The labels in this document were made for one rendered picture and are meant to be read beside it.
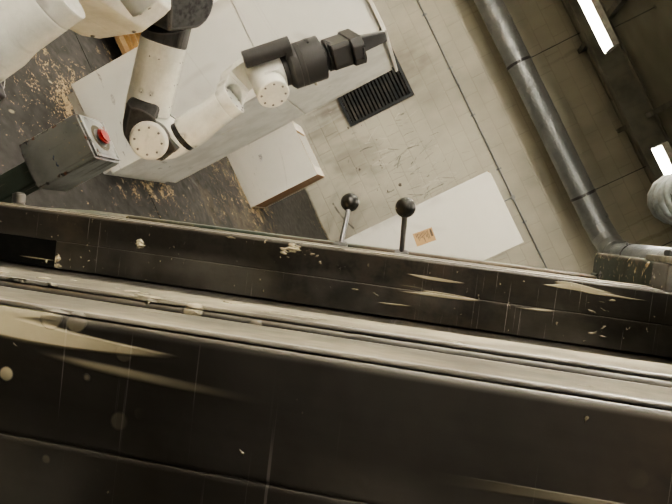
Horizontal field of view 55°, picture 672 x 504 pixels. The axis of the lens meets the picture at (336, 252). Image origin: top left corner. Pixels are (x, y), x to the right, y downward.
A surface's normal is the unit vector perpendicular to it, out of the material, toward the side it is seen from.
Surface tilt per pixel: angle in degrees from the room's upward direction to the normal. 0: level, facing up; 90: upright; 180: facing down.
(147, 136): 90
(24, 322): 90
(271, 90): 85
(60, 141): 90
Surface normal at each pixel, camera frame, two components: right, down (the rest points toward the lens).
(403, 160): -0.16, 0.04
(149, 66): -0.01, 0.33
